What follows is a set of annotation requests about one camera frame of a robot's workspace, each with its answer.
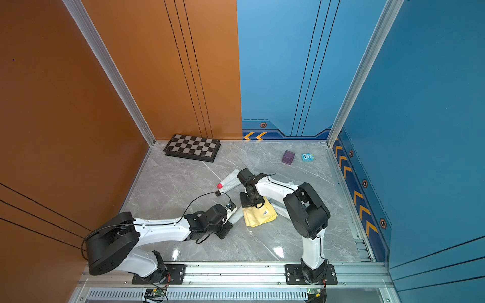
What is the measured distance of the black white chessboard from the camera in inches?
44.0

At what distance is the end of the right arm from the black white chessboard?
38 centimetres

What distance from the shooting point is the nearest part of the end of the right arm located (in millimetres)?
694
